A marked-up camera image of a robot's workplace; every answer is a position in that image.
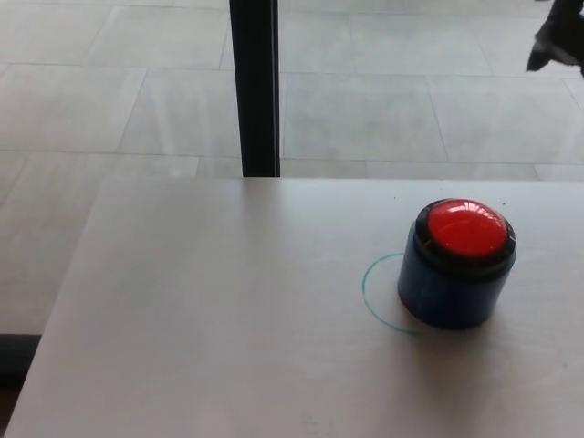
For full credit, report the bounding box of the red dome button blue base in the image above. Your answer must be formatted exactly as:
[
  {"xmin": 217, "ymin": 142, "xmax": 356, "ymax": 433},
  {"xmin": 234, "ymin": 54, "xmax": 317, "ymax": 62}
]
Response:
[{"xmin": 396, "ymin": 197, "xmax": 518, "ymax": 330}]

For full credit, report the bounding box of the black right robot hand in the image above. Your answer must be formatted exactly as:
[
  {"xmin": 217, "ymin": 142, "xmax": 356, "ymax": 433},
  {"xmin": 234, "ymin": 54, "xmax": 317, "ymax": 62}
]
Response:
[{"xmin": 526, "ymin": 0, "xmax": 584, "ymax": 77}]

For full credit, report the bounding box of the black vertical frame post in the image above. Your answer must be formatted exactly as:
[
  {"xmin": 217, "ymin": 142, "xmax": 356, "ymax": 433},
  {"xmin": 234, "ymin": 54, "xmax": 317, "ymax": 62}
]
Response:
[{"xmin": 229, "ymin": 0, "xmax": 283, "ymax": 178}]

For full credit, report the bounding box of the green drawn circle mark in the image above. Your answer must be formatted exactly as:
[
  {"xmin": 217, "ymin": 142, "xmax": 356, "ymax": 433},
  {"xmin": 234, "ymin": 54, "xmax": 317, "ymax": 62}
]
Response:
[{"xmin": 362, "ymin": 252, "xmax": 426, "ymax": 338}]

